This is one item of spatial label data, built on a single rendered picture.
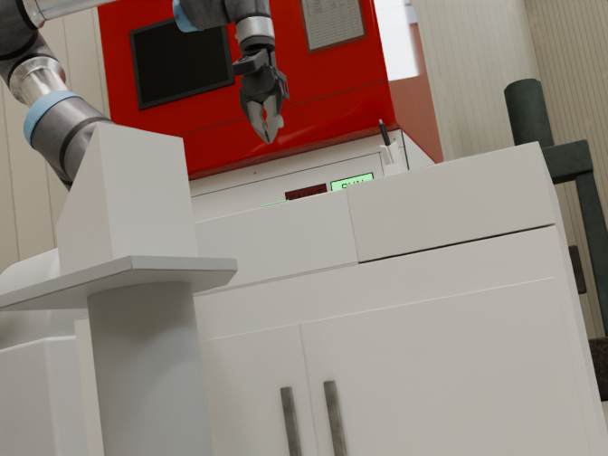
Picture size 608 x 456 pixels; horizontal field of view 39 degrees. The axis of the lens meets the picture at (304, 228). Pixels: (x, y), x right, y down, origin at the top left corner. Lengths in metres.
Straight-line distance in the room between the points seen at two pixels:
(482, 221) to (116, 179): 0.63
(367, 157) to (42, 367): 1.78
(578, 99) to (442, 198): 10.31
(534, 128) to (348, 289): 7.29
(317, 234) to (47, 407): 2.11
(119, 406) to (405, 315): 0.54
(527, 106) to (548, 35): 3.41
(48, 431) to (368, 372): 2.15
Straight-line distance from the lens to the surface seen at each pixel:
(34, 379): 3.56
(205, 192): 2.37
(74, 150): 1.37
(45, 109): 1.46
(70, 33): 5.05
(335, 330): 1.55
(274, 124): 1.68
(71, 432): 3.51
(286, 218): 1.59
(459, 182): 1.52
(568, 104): 11.83
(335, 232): 1.56
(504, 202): 1.50
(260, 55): 1.68
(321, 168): 2.26
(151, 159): 1.34
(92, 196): 1.28
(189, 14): 1.79
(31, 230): 4.45
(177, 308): 1.27
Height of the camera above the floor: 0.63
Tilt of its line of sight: 10 degrees up
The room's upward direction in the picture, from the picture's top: 9 degrees counter-clockwise
